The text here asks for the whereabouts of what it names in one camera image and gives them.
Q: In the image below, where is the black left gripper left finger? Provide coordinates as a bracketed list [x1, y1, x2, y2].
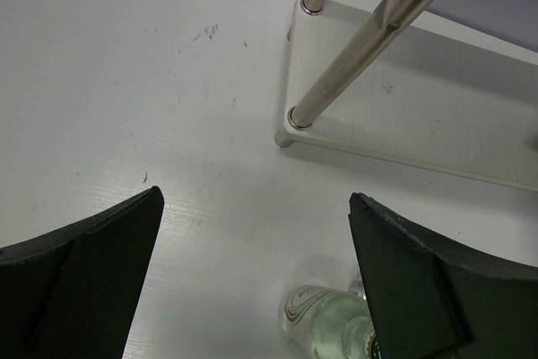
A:
[1, 187, 164, 358]

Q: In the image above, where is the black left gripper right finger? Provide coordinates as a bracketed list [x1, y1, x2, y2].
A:
[349, 193, 537, 358]

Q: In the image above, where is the clear glass soda bottle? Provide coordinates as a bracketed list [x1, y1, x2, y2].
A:
[349, 272, 367, 300]

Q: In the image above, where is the clear Chang soda bottle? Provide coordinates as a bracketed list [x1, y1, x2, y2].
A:
[281, 285, 382, 359]

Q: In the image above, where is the white two-tier shelf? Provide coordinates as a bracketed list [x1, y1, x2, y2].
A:
[275, 0, 537, 191]

